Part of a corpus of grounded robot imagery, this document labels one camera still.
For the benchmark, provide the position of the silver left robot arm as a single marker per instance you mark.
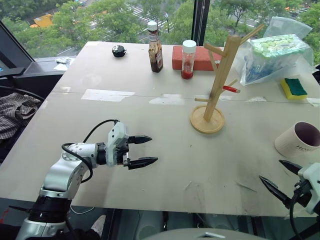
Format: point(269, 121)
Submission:
point(60, 172)

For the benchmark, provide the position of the wooden mug tree stand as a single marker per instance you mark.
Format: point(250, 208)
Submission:
point(217, 90)

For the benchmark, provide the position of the clear plastic bag with contents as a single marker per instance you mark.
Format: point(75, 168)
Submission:
point(272, 55)

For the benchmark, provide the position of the white paper scrap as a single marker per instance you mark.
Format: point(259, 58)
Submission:
point(60, 67)

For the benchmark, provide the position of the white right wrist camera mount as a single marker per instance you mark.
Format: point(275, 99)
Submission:
point(312, 175)

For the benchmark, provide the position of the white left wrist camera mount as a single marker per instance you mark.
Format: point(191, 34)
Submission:
point(115, 135)

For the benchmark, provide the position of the brown sauce bottle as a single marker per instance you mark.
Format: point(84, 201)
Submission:
point(156, 53)

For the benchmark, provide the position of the red brick block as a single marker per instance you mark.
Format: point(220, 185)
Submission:
point(202, 58)

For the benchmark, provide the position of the crumpled silver wrapper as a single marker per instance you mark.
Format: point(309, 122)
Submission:
point(63, 60)

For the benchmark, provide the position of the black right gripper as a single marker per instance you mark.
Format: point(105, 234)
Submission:
point(303, 192)

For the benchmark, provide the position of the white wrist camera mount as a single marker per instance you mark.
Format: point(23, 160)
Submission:
point(312, 175)
point(115, 135)

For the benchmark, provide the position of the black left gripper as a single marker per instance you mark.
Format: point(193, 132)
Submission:
point(123, 150)

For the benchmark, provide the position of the black window frame post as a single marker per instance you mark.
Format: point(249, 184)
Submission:
point(199, 20)

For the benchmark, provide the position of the white mug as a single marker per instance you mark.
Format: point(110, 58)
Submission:
point(287, 143)

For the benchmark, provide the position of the black round dotted object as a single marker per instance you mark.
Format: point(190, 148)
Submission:
point(118, 51)

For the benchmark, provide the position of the yellow and green sponge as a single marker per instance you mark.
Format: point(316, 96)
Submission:
point(295, 88)

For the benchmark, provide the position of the plaid checked cloth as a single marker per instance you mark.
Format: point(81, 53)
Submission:
point(15, 112)

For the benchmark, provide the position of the black monitor stand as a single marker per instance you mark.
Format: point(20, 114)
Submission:
point(15, 60)

